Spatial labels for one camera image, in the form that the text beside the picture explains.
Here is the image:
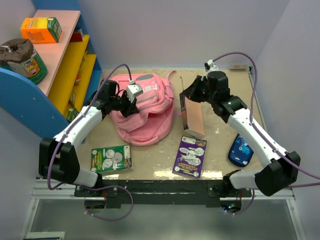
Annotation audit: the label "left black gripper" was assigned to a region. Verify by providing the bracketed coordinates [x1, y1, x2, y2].
[109, 89, 139, 118]

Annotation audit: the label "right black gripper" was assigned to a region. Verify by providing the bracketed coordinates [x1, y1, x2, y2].
[182, 75, 217, 105]

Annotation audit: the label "dark novel Two Cities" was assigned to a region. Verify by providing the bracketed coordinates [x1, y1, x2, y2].
[179, 93, 205, 139]

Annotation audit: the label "pink student backpack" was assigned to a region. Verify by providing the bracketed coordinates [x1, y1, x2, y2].
[109, 71, 175, 147]

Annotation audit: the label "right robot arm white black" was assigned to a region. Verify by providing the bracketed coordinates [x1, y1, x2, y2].
[180, 71, 301, 197]

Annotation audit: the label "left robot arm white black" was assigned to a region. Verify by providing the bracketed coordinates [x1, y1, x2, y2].
[38, 80, 143, 196]

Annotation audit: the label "small pink white eraser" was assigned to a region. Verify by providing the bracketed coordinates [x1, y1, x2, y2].
[228, 64, 250, 71]

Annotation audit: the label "green box on lower shelf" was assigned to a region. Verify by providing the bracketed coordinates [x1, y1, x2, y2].
[64, 106, 79, 123]

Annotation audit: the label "blue pink yellow shelf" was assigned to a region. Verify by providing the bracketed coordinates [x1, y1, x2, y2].
[0, 0, 102, 143]

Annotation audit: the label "green paperback book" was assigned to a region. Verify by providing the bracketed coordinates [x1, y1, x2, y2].
[90, 144, 133, 174]

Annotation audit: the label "purple paperback book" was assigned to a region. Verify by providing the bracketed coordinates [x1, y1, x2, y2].
[172, 135, 207, 179]

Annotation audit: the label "blue pencil case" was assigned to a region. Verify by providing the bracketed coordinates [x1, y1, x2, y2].
[227, 134, 254, 168]

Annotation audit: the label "red item on shelf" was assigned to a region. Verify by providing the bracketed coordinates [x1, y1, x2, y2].
[70, 28, 85, 43]

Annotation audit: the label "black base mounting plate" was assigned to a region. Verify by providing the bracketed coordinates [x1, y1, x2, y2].
[74, 179, 252, 209]

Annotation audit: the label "orange green juice box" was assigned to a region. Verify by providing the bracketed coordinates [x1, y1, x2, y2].
[20, 17, 62, 44]

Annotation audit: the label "brown topped green canister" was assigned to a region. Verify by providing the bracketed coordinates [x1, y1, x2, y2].
[0, 38, 48, 84]

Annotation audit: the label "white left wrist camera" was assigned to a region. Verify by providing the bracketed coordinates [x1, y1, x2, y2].
[126, 84, 143, 102]

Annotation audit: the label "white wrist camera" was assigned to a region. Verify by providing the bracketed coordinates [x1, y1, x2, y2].
[126, 84, 143, 102]
[204, 59, 220, 76]

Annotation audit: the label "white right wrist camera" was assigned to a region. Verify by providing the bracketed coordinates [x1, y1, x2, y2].
[204, 59, 220, 76]

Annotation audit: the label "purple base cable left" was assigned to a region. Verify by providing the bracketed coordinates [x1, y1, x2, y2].
[84, 186, 135, 222]

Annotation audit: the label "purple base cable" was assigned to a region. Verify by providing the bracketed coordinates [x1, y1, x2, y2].
[84, 186, 135, 222]
[224, 188, 256, 216]

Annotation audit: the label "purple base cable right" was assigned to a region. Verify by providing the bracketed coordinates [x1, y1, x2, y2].
[224, 188, 256, 216]

